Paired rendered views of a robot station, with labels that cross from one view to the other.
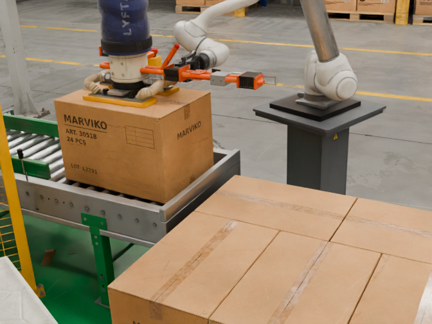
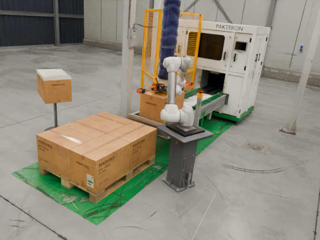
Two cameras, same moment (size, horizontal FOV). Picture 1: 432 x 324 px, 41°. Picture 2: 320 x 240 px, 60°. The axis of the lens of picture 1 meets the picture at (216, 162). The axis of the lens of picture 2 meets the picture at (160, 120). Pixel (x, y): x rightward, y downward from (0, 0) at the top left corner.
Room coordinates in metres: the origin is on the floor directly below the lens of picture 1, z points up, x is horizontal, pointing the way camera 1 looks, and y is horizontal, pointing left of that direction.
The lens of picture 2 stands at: (2.65, -3.62, 2.03)
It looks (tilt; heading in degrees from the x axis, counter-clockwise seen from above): 21 degrees down; 91
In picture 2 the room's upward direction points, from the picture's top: 5 degrees clockwise
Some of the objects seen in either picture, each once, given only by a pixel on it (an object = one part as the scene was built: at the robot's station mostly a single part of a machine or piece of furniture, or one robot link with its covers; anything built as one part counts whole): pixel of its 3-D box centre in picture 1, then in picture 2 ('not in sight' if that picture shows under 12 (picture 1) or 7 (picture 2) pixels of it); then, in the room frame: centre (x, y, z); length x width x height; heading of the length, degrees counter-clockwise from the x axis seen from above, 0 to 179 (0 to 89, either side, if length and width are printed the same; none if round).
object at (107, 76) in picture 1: (130, 81); not in sight; (2.58, 0.37, 1.01); 0.34 x 0.25 x 0.06; 61
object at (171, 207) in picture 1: (204, 181); (148, 121); (2.40, 0.06, 0.58); 0.70 x 0.03 x 0.06; 151
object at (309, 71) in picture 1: (321, 71); (186, 115); (2.89, -0.55, 0.94); 0.18 x 0.16 x 0.22; 13
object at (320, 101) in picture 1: (315, 96); (186, 125); (2.91, -0.54, 0.80); 0.22 x 0.18 x 0.06; 45
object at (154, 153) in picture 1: (136, 136); (162, 104); (2.57, 0.37, 0.75); 0.60 x 0.40 x 0.40; 58
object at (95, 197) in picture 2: not in sight; (100, 162); (1.82, -0.37, 0.07); 1.20 x 1.00 x 0.14; 61
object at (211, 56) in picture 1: (205, 60); not in sight; (2.66, 0.03, 1.08); 0.09 x 0.06 x 0.09; 61
